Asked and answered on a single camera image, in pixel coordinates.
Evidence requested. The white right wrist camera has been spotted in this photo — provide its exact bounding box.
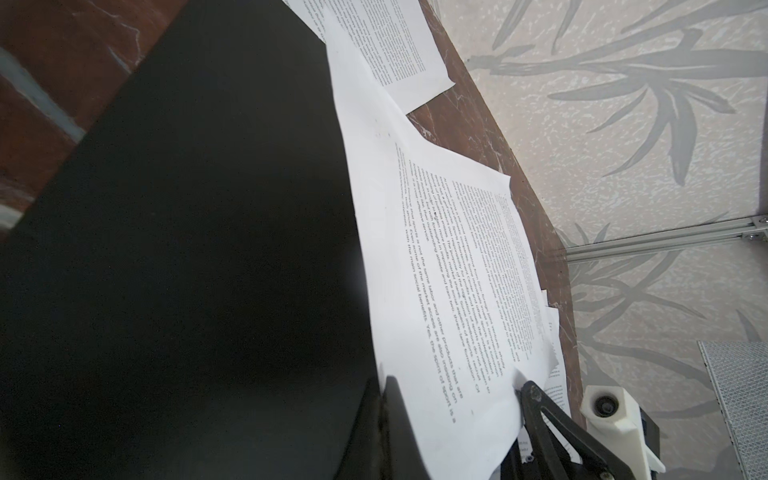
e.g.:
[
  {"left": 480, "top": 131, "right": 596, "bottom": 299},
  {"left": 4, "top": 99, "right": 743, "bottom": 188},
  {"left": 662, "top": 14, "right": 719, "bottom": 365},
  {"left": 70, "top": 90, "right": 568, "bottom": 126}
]
[{"left": 581, "top": 385, "right": 666, "bottom": 479}]

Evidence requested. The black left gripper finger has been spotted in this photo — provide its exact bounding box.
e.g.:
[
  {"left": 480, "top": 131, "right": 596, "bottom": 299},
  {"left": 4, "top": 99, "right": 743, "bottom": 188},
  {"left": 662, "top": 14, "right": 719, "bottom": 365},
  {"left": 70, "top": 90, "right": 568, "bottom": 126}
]
[{"left": 335, "top": 376, "right": 429, "bottom": 479}]

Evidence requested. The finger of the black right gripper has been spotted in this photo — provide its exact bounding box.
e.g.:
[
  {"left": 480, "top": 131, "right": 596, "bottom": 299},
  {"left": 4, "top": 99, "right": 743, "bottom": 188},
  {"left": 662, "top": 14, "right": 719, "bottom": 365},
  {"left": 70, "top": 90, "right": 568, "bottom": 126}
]
[{"left": 500, "top": 381, "right": 635, "bottom": 480}]

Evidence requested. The black file folder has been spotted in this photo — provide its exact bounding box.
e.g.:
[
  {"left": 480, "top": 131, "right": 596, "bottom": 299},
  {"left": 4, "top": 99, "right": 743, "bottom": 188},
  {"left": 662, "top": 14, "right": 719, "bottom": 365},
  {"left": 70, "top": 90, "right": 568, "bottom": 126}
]
[{"left": 0, "top": 0, "right": 382, "bottom": 480}]

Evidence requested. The printed paper stack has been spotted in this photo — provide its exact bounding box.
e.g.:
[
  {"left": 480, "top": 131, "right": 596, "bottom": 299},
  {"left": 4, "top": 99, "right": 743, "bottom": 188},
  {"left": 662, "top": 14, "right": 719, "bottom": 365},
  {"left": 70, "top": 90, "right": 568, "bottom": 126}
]
[{"left": 518, "top": 290, "right": 578, "bottom": 464}]

